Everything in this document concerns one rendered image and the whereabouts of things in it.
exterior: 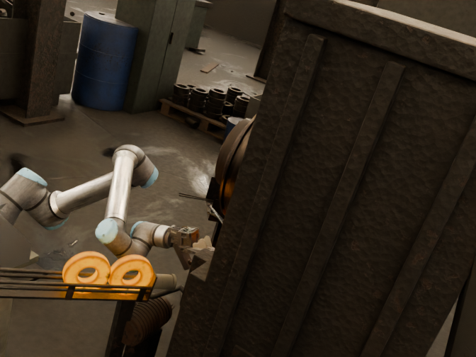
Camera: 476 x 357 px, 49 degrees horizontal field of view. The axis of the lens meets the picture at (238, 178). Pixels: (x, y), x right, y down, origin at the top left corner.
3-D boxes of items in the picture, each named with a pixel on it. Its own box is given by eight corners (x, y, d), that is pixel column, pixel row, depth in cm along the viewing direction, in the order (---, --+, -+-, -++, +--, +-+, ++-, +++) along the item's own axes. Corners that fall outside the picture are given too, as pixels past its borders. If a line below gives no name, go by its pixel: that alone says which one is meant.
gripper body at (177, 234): (190, 234, 198) (163, 229, 204) (190, 255, 200) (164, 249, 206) (200, 228, 205) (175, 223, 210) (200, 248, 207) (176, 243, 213)
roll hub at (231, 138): (251, 180, 216) (271, 118, 205) (217, 197, 192) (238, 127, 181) (240, 175, 218) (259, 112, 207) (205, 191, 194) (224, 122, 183)
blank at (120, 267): (159, 261, 181) (156, 255, 183) (116, 258, 172) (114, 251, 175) (145, 296, 186) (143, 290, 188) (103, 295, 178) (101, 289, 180)
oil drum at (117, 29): (137, 108, 572) (155, 27, 538) (100, 114, 521) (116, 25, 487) (98, 89, 593) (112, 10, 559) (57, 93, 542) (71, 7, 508)
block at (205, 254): (212, 311, 198) (228, 259, 189) (200, 321, 191) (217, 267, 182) (189, 297, 202) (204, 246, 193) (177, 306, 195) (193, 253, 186)
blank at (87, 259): (117, 258, 173) (115, 252, 175) (70, 254, 164) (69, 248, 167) (103, 295, 178) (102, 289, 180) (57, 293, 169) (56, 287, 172)
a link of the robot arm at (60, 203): (30, 194, 276) (146, 144, 251) (52, 215, 286) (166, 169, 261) (20, 214, 264) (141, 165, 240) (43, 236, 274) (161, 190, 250)
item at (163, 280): (173, 294, 189) (178, 280, 187) (150, 293, 184) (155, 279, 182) (168, 283, 194) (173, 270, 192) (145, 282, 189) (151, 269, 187)
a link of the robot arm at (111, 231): (130, 129, 244) (114, 229, 191) (145, 149, 251) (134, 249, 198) (110, 140, 247) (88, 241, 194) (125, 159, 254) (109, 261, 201)
